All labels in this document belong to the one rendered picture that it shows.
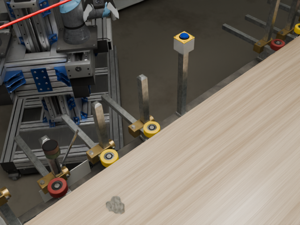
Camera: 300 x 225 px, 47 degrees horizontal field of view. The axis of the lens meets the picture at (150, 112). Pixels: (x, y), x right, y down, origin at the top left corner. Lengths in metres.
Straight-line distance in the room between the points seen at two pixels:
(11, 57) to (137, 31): 2.06
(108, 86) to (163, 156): 1.47
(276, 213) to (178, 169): 0.42
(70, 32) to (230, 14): 2.66
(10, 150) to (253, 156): 1.71
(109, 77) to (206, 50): 1.16
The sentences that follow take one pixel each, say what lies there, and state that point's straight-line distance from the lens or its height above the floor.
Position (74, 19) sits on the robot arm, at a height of 1.18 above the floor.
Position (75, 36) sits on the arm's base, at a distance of 1.97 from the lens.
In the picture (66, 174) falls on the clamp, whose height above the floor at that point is 0.85.
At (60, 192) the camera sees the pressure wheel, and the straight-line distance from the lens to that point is 1.50.
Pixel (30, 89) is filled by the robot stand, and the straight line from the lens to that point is 2.22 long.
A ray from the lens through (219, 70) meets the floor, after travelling 3.42.
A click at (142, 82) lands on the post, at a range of 1.56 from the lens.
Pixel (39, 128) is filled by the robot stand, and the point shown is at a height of 0.23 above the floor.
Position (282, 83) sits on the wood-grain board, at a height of 0.90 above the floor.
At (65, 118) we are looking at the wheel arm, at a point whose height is 0.85.
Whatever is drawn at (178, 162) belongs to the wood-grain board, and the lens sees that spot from 1.52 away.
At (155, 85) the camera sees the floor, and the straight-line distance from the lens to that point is 3.23.
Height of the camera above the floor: 2.13
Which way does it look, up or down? 46 degrees down
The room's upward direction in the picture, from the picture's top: 3 degrees counter-clockwise
